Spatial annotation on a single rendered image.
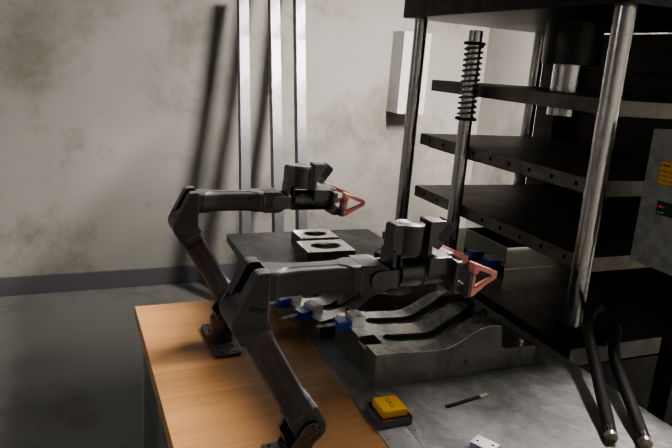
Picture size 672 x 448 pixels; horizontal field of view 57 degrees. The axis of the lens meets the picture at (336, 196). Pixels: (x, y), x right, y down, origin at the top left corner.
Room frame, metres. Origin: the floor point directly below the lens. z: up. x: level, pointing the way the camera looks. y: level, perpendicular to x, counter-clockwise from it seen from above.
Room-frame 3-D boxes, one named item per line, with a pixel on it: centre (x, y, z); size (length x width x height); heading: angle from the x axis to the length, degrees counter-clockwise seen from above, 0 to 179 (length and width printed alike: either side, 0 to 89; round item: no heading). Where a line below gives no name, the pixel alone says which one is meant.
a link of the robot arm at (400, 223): (1.12, -0.11, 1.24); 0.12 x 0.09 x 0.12; 114
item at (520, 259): (2.43, -0.83, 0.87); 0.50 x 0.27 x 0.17; 113
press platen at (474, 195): (2.53, -0.93, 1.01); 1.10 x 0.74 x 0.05; 23
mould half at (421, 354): (1.61, -0.31, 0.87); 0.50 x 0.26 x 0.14; 113
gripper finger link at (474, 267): (1.16, -0.28, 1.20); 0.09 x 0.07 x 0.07; 114
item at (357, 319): (1.56, -0.03, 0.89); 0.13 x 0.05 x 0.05; 113
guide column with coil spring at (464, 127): (2.53, -0.50, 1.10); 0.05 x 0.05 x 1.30
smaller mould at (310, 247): (2.35, 0.03, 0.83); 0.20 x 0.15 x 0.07; 113
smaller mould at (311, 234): (2.54, 0.08, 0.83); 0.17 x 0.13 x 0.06; 113
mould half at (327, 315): (1.91, -0.09, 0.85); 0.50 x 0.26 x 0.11; 130
